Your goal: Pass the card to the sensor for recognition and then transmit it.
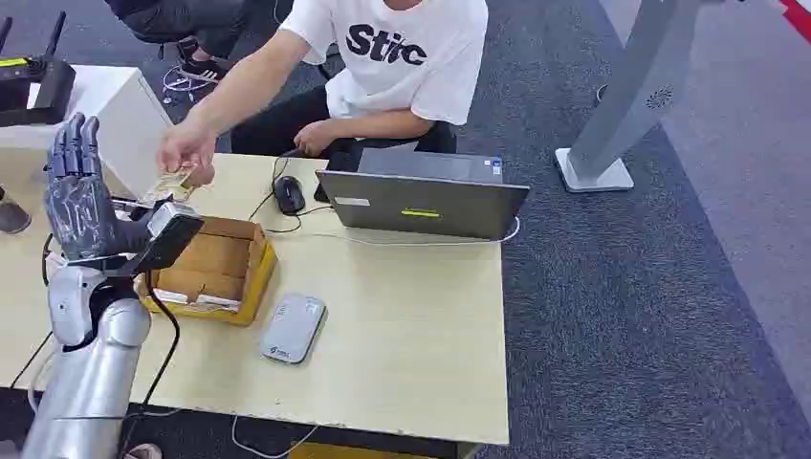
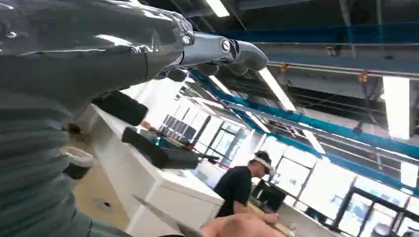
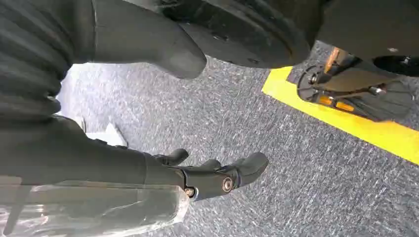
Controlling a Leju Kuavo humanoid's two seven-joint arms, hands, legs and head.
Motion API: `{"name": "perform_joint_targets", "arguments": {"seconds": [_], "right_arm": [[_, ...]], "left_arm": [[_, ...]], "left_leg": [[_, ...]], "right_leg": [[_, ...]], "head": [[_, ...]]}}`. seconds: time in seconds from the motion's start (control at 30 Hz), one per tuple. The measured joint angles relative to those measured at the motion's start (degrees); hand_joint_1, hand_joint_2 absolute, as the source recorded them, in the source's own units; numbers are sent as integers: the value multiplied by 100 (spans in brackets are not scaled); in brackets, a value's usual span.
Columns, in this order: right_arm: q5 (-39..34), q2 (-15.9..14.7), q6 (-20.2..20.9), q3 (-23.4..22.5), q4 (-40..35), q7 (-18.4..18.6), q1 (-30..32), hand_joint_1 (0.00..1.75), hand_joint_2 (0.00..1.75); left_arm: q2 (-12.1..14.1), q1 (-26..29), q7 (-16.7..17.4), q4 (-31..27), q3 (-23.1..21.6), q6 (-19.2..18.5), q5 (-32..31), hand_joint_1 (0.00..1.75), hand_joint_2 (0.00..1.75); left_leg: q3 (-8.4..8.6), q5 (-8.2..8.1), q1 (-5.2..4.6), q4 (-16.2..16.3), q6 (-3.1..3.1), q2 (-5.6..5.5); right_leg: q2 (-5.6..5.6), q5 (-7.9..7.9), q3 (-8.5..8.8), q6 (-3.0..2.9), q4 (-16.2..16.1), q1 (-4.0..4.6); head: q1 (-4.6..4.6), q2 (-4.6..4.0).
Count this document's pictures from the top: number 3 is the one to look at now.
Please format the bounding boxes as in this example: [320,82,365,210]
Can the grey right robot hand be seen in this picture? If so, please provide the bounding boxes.
[0,0,270,202]

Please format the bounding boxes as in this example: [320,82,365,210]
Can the white paper scrap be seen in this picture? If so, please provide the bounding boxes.
[72,117,128,148]

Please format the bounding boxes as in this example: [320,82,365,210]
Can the clear plastic cover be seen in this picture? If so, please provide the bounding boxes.
[0,180,191,237]

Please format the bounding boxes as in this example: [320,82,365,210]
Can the ribbed grey right arm sleeve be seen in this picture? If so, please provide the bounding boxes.
[0,0,77,121]

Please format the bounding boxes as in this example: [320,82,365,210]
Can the yellow floor tape stripe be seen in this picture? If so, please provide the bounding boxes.
[261,66,419,166]

